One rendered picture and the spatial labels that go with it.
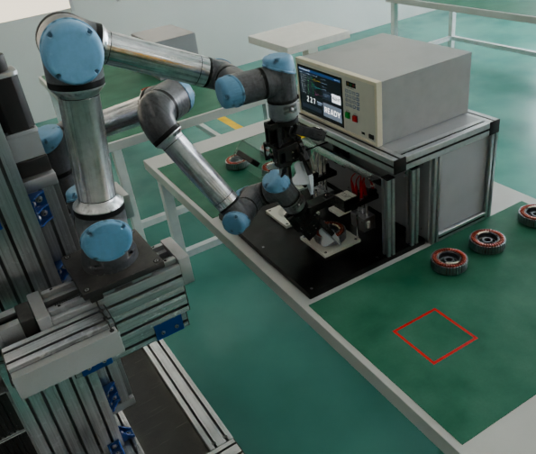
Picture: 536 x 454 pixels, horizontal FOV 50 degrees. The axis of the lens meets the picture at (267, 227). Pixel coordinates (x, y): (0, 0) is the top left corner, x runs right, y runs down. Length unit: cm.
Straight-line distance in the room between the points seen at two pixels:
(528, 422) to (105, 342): 102
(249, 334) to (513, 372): 152
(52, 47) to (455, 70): 124
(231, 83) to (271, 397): 153
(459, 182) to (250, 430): 125
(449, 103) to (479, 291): 61
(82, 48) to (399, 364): 106
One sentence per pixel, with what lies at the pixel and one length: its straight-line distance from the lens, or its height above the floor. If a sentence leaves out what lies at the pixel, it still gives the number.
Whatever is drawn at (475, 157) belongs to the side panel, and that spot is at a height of 100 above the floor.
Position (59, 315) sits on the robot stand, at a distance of 158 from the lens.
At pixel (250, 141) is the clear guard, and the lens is 207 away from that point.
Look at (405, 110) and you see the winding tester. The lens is 185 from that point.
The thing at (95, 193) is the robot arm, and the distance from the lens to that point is 132.
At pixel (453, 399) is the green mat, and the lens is 150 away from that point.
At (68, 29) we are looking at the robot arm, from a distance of 120.
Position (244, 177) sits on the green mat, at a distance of 253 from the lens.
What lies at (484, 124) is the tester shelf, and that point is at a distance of 196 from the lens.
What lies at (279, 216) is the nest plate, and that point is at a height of 78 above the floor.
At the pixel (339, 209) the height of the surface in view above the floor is 88.
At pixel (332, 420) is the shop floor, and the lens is 241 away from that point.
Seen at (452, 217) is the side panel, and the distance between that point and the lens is 204.
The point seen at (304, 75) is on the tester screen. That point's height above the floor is 127.
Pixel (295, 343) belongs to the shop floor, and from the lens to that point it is 273.
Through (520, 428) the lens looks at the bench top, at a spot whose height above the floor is 75.
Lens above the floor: 187
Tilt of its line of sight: 31 degrees down
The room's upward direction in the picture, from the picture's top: 8 degrees counter-clockwise
